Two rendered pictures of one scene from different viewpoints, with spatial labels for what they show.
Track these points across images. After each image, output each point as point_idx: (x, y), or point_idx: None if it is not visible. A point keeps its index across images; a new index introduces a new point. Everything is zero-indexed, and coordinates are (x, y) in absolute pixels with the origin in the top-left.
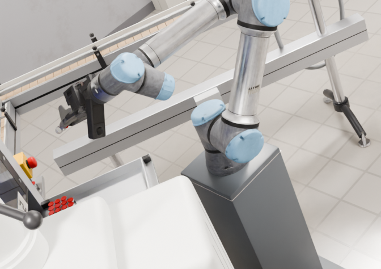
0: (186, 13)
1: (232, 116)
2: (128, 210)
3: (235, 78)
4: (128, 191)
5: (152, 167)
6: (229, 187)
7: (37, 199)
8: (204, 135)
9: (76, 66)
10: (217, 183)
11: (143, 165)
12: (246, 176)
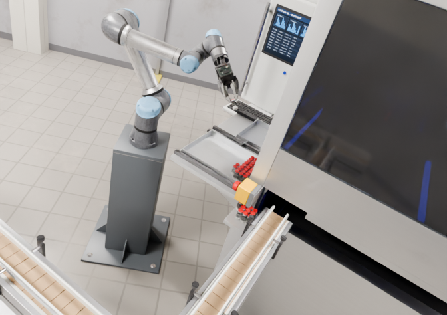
0: (146, 35)
1: (159, 84)
2: None
3: (149, 66)
4: (204, 153)
5: (180, 149)
6: (164, 134)
7: None
8: (161, 111)
9: (56, 283)
10: (163, 139)
11: (187, 144)
12: None
